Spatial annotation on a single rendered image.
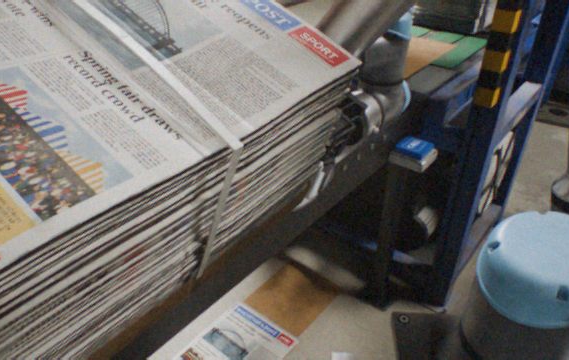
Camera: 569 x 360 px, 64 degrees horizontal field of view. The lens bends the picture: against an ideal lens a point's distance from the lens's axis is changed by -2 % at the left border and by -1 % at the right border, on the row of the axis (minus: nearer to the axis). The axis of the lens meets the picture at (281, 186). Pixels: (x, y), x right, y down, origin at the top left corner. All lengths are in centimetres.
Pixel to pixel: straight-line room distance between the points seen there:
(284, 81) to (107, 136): 16
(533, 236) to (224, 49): 35
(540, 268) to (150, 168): 36
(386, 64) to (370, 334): 116
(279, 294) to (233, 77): 149
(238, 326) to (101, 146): 144
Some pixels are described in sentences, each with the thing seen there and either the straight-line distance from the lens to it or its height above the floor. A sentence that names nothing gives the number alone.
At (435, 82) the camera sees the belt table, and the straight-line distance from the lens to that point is 157.
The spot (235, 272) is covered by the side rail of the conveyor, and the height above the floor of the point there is 72.
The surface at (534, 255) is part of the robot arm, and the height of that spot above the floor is 104.
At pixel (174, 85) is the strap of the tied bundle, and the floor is 121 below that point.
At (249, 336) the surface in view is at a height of 1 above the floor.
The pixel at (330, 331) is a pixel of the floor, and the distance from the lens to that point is 172.
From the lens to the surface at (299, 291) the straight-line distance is 184.
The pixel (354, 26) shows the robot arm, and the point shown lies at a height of 119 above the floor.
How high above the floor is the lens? 134
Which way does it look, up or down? 34 degrees down
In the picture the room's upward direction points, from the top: straight up
